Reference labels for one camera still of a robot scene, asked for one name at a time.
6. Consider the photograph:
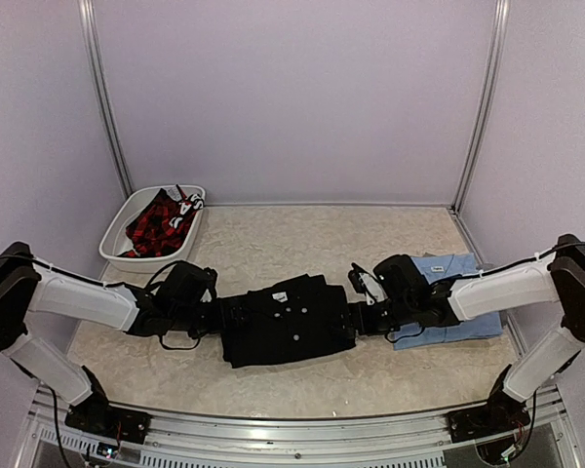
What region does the left aluminium corner post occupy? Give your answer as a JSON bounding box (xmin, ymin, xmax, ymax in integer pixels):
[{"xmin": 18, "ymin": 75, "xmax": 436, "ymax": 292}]
[{"xmin": 77, "ymin": 0, "xmax": 134, "ymax": 198}]

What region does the aluminium corner post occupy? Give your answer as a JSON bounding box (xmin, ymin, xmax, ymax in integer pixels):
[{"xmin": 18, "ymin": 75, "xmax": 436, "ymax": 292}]
[
  {"xmin": 451, "ymin": 0, "xmax": 511, "ymax": 217},
  {"xmin": 77, "ymin": 0, "xmax": 134, "ymax": 198}
]

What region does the black long sleeve shirt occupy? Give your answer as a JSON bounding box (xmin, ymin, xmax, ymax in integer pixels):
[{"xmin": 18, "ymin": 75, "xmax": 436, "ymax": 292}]
[{"xmin": 220, "ymin": 274, "xmax": 356, "ymax": 369}]

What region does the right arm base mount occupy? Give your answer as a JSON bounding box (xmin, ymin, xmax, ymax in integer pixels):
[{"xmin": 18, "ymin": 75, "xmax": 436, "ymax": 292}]
[{"xmin": 447, "ymin": 387, "xmax": 531, "ymax": 444}]

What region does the right aluminium corner post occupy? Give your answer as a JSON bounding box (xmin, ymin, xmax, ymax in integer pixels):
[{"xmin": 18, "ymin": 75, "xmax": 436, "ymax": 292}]
[{"xmin": 451, "ymin": 0, "xmax": 511, "ymax": 217}]

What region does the white plastic bin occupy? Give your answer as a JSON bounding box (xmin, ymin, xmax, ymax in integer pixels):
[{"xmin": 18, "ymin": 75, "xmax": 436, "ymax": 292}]
[{"xmin": 98, "ymin": 184, "xmax": 206, "ymax": 273}]

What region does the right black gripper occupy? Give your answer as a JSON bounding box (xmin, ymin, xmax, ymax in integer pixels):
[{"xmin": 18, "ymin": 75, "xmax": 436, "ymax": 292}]
[{"xmin": 328, "ymin": 294, "xmax": 415, "ymax": 337}]

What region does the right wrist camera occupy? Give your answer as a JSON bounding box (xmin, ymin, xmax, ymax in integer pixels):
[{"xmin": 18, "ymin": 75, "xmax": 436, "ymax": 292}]
[{"xmin": 348, "ymin": 263, "xmax": 387, "ymax": 306}]

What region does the red black plaid shirt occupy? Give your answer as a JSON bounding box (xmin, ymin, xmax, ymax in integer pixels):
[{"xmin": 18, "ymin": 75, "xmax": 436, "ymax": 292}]
[{"xmin": 120, "ymin": 185, "xmax": 205, "ymax": 258}]

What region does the aluminium front rail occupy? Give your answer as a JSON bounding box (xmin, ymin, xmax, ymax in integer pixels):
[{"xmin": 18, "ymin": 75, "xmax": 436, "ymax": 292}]
[{"xmin": 10, "ymin": 386, "xmax": 585, "ymax": 467}]

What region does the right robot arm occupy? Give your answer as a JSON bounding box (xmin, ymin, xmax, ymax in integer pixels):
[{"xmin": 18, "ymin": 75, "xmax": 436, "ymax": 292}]
[{"xmin": 348, "ymin": 234, "xmax": 585, "ymax": 433}]

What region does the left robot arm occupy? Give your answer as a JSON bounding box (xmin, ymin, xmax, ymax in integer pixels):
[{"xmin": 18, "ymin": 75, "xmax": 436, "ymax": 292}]
[{"xmin": 0, "ymin": 242, "xmax": 217, "ymax": 434}]

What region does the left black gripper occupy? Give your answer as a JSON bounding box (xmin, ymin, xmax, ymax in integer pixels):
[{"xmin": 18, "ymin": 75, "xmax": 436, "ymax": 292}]
[{"xmin": 171, "ymin": 295, "xmax": 251, "ymax": 339}]

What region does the light blue folded shirt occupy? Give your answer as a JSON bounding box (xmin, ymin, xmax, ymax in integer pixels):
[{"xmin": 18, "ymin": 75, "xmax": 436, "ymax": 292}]
[{"xmin": 389, "ymin": 253, "xmax": 503, "ymax": 351}]

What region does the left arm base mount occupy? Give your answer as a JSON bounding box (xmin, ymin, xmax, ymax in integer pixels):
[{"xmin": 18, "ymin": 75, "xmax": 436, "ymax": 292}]
[{"xmin": 65, "ymin": 367, "xmax": 152, "ymax": 445}]

